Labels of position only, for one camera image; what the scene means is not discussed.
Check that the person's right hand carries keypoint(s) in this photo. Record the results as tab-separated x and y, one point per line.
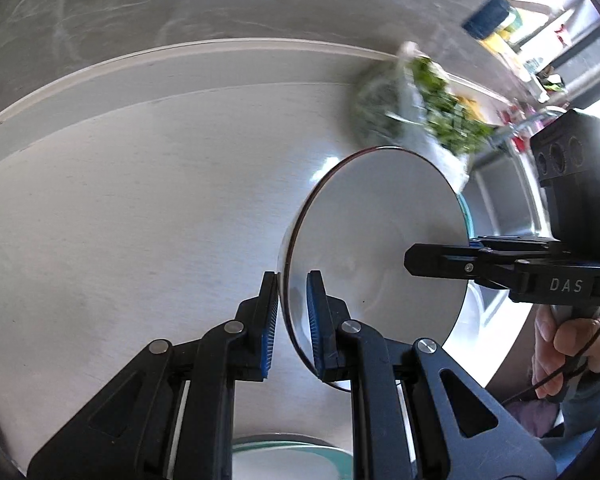
545	340

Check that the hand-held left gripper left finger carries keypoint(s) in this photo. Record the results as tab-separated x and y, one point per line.
269	335

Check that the white bowl with red flowers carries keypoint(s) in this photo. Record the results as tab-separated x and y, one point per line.
380	220

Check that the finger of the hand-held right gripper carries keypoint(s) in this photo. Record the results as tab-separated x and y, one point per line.
520	245
445	260

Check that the teal floral plate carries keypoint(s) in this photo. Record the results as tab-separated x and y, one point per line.
290	465

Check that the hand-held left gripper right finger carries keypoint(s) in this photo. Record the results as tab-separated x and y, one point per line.
314	330

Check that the bag of green vegetables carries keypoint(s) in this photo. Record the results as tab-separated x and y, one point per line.
430	100

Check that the blue and yellow sponge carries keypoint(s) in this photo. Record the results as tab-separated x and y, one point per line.
487	15

